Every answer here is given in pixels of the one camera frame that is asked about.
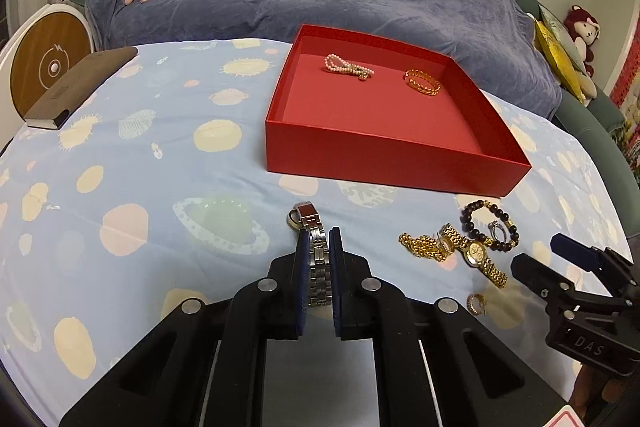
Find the red cardboard box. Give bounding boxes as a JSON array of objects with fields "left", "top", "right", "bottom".
[{"left": 265, "top": 24, "right": 532, "bottom": 198}]

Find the pearl bead bracelet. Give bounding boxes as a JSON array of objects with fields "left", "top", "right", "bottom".
[{"left": 324, "top": 53, "right": 375, "bottom": 82}]

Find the gold chain bracelet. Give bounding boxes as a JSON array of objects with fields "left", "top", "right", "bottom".
[{"left": 398, "top": 232, "right": 446, "bottom": 262}]

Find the silver link wristwatch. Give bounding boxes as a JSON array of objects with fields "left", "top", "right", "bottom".
[{"left": 292, "top": 202, "right": 333, "bottom": 308}]

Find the gold braided bangle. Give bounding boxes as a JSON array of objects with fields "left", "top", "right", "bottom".
[{"left": 403, "top": 68, "right": 441, "bottom": 96}]

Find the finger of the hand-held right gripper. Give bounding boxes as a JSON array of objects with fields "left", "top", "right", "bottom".
[
  {"left": 510, "top": 253, "right": 626, "bottom": 310},
  {"left": 550, "top": 233, "right": 640, "bottom": 293}
]

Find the yellow cushion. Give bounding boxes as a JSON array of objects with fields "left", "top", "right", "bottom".
[{"left": 532, "top": 18, "right": 586, "bottom": 104}]

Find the gold wristwatch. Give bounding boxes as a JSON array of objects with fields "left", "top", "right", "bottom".
[{"left": 439, "top": 223, "right": 509, "bottom": 289}]

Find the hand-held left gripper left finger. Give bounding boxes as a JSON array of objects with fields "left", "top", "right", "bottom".
[{"left": 59, "top": 228, "right": 312, "bottom": 427}]

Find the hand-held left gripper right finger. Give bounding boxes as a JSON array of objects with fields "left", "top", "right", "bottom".
[{"left": 328, "top": 226, "right": 572, "bottom": 427}]

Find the red monkey plush toy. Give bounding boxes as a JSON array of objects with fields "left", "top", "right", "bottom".
[{"left": 564, "top": 4, "right": 601, "bottom": 78}]

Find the black bead bracelet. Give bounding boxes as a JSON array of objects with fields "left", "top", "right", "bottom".
[{"left": 460, "top": 200, "right": 518, "bottom": 253}]

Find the brown notebook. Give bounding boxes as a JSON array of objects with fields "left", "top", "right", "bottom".
[{"left": 24, "top": 46, "right": 139, "bottom": 130}]

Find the green sofa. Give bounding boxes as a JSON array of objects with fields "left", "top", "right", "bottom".
[{"left": 60, "top": 0, "right": 626, "bottom": 138}]

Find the grey patterned cushion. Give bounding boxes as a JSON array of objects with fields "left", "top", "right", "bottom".
[{"left": 539, "top": 4, "right": 583, "bottom": 72}]

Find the white round wood-faced device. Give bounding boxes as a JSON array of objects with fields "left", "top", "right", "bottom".
[{"left": 0, "top": 3, "right": 96, "bottom": 152}]

